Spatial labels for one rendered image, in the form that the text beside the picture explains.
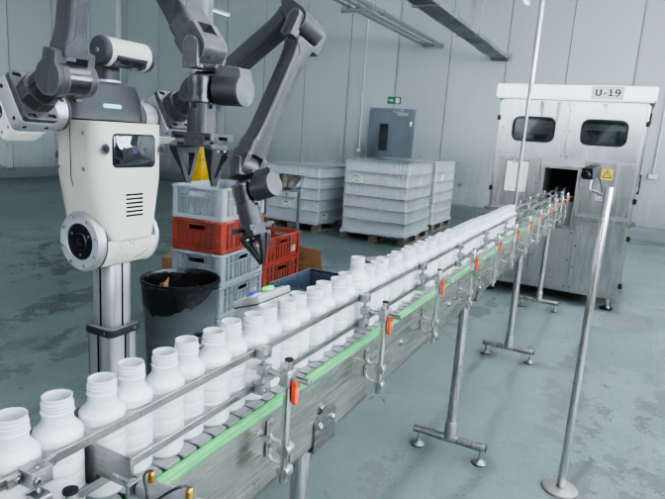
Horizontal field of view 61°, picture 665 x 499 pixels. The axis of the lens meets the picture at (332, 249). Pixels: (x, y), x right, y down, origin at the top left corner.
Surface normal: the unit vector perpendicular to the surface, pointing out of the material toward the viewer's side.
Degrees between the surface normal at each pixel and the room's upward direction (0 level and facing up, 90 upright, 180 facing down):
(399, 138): 90
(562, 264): 90
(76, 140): 90
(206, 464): 90
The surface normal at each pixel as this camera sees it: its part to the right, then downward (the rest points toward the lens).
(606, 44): -0.46, 0.15
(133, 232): 0.88, 0.15
